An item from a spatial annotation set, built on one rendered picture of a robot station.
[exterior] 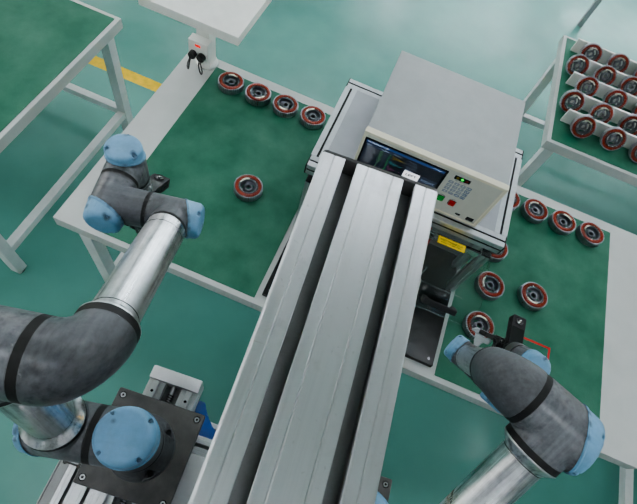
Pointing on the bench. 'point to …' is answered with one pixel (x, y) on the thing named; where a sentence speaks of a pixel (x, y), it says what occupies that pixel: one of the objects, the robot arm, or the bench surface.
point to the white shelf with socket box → (210, 23)
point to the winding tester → (450, 133)
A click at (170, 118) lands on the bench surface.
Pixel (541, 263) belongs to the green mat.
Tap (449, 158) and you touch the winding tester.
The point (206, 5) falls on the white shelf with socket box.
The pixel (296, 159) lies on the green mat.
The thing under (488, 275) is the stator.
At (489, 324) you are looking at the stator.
